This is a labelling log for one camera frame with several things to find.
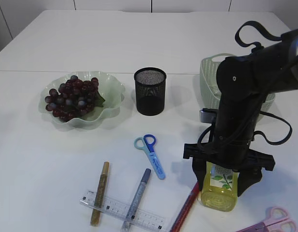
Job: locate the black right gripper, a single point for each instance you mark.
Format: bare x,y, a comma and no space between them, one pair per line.
236,156

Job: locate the yellow tea drink bottle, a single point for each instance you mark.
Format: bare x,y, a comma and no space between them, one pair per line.
220,188

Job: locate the purple artificial grape bunch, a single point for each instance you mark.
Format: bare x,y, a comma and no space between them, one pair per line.
74,98

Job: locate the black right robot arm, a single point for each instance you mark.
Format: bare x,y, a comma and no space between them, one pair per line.
245,82

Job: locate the red glitter pen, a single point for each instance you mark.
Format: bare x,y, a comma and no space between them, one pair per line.
185,209

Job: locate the green woven plastic basket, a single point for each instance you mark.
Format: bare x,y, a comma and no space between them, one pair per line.
209,90

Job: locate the silver glitter pen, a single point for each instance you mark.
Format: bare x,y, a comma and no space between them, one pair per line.
136,201

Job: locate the clear plastic ruler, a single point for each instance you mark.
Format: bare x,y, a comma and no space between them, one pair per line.
119,210

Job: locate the black mesh pen cup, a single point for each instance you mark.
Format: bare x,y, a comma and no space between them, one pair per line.
150,88

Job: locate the gold glitter pen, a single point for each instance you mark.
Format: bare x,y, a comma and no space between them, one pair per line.
100,194

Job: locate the green wavy plastic plate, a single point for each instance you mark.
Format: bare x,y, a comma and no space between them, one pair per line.
109,88

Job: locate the pink purple scissors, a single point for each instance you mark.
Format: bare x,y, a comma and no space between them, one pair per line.
277,220

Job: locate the blue capped safety scissors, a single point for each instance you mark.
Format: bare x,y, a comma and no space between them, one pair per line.
146,143

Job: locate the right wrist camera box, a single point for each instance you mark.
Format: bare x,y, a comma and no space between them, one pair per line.
208,115

